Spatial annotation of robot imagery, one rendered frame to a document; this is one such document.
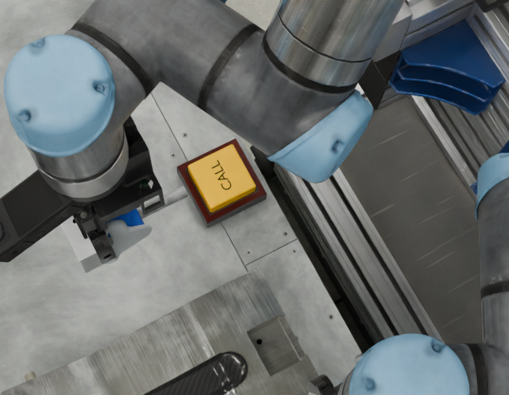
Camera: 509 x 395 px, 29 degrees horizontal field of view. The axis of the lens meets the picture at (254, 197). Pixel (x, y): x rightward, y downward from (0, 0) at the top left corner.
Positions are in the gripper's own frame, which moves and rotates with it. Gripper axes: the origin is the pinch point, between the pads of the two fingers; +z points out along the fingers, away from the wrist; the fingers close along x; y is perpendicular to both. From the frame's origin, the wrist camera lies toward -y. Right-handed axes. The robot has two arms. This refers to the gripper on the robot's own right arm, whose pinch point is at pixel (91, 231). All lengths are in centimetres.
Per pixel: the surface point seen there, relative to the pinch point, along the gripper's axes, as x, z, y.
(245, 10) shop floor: 59, 95, 51
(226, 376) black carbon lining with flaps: -18.7, 6.6, 5.8
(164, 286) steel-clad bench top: -5.3, 15.0, 4.7
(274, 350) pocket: -18.4, 8.8, 11.7
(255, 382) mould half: -20.7, 6.1, 8.1
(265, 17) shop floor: 55, 95, 54
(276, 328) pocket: -16.4, 8.8, 13.0
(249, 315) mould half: -14.2, 6.1, 10.8
